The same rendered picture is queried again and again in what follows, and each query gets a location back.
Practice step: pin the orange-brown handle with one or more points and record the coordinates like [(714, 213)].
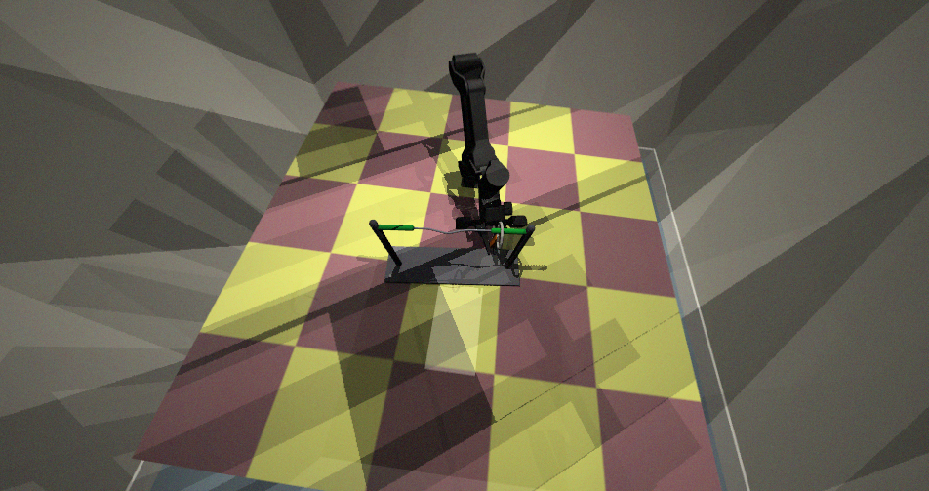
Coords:
[(496, 239)]

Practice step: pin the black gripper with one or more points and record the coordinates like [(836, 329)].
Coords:
[(466, 222)]

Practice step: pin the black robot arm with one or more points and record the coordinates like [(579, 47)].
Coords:
[(478, 158)]

